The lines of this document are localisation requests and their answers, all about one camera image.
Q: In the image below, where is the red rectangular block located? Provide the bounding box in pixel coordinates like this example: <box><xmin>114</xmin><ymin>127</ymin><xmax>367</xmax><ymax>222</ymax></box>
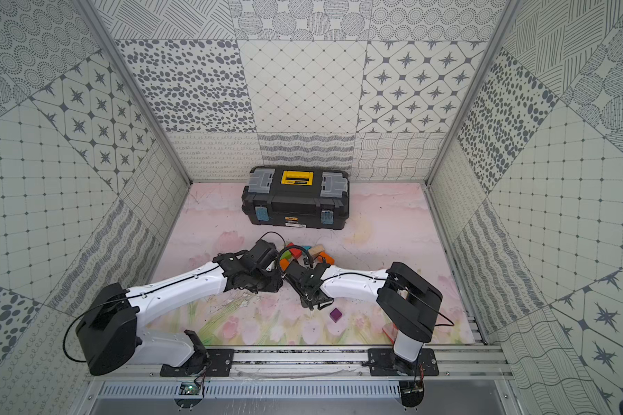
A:
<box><xmin>287</xmin><ymin>243</ymin><xmax>303</xmax><ymax>258</ymax></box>

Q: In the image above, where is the orange rectangular block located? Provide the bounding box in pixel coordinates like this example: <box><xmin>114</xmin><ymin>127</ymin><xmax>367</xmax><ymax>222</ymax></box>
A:
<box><xmin>317</xmin><ymin>251</ymin><xmax>335</xmax><ymax>265</ymax></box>

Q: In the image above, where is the purple cube block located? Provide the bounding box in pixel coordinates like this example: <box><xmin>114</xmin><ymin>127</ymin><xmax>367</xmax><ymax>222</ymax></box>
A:
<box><xmin>330</xmin><ymin>308</ymin><xmax>343</xmax><ymax>323</ymax></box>

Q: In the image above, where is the natural wood rectangular block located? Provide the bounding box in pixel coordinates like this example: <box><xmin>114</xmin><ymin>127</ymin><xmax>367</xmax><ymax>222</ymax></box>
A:
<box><xmin>308</xmin><ymin>245</ymin><xmax>325</xmax><ymax>257</ymax></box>

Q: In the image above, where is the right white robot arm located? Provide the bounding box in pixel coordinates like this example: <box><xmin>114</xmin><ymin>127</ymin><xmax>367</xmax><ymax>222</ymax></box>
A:
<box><xmin>284</xmin><ymin>262</ymin><xmax>443</xmax><ymax>363</ymax></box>

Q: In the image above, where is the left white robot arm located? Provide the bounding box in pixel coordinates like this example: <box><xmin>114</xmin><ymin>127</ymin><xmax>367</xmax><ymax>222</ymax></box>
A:
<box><xmin>74</xmin><ymin>240</ymin><xmax>283</xmax><ymax>377</ymax></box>

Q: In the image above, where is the aluminium front rail frame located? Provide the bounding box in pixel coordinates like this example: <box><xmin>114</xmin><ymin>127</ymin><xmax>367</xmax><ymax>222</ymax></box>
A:
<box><xmin>85</xmin><ymin>344</ymin><xmax>515</xmax><ymax>385</ymax></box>

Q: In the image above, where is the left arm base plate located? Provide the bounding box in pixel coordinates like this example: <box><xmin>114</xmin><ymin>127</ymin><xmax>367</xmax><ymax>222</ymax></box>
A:
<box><xmin>159</xmin><ymin>349</ymin><xmax>235</xmax><ymax>377</ymax></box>

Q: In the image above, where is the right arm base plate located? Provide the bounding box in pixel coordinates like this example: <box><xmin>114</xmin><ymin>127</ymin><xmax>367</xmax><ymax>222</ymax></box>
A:
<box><xmin>363</xmin><ymin>349</ymin><xmax>440</xmax><ymax>376</ymax></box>

